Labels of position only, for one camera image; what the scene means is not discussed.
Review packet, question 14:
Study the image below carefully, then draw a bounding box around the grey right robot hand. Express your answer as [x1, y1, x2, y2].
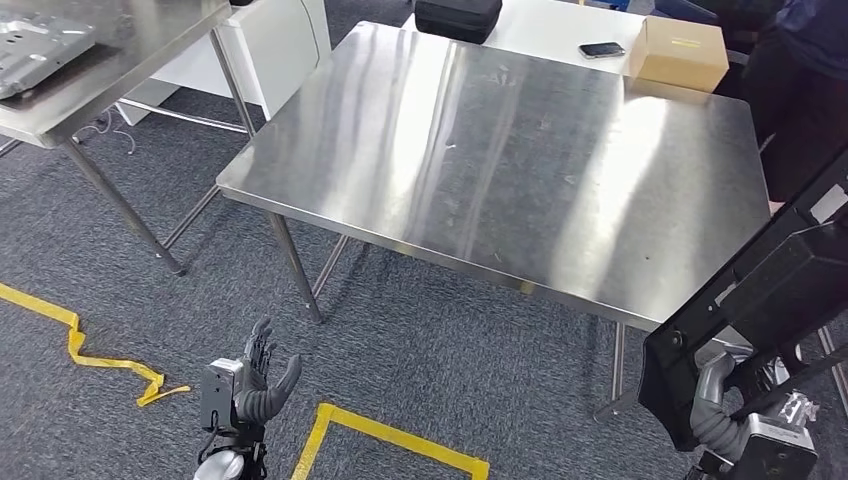
[688, 351, 823, 462]

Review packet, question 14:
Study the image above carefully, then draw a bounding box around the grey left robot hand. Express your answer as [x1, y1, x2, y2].
[235, 316, 304, 425]

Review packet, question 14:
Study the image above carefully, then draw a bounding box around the black plastic plate part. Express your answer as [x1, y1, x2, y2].
[637, 148, 848, 453]

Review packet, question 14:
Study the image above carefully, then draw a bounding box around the yellow floor tape square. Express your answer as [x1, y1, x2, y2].
[291, 402, 492, 480]

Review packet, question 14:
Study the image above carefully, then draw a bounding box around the crumpled yellow tape strip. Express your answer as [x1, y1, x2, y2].
[0, 282, 192, 409]

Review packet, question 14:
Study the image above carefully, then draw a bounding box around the stainless steel table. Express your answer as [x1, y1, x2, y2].
[215, 19, 848, 425]
[0, 0, 256, 278]

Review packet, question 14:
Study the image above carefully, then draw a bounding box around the person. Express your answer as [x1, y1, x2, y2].
[702, 0, 848, 203]

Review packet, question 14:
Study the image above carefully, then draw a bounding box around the white cabinet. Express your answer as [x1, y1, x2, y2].
[115, 0, 333, 127]

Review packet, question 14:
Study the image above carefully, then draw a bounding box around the brown cardboard box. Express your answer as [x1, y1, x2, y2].
[627, 15, 730, 94]

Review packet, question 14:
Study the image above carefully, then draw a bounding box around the black smartphone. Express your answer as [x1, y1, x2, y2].
[578, 41, 627, 60]

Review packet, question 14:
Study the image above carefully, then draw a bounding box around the silver metal plate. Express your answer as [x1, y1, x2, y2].
[0, 13, 97, 101]

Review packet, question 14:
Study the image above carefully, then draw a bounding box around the black carrying case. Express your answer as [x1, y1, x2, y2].
[413, 0, 503, 46]

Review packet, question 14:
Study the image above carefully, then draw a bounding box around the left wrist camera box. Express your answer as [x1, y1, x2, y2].
[199, 359, 245, 435]

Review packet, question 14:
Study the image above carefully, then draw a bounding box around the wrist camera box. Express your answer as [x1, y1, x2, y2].
[702, 410, 819, 480]
[199, 359, 245, 435]

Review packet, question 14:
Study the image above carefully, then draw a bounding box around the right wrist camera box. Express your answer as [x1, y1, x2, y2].
[702, 410, 819, 480]

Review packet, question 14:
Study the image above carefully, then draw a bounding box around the white floor cable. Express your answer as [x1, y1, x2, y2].
[72, 109, 137, 157]

